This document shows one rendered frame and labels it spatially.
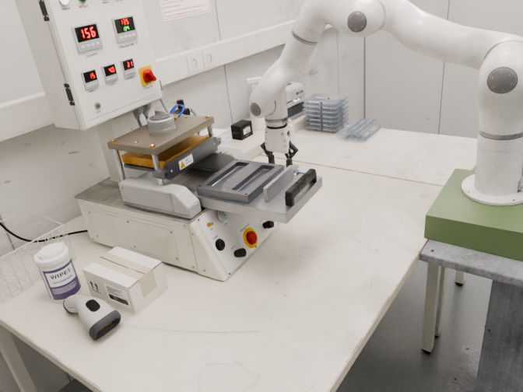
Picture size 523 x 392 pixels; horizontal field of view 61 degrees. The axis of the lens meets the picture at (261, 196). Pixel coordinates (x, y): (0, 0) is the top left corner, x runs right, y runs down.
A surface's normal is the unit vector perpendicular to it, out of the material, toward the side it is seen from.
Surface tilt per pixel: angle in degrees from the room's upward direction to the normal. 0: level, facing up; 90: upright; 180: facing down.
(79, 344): 0
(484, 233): 90
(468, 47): 102
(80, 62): 90
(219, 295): 0
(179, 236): 90
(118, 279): 3
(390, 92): 90
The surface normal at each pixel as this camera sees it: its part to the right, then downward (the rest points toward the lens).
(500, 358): -0.58, 0.43
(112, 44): 0.86, 0.15
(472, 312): -0.11, -0.89
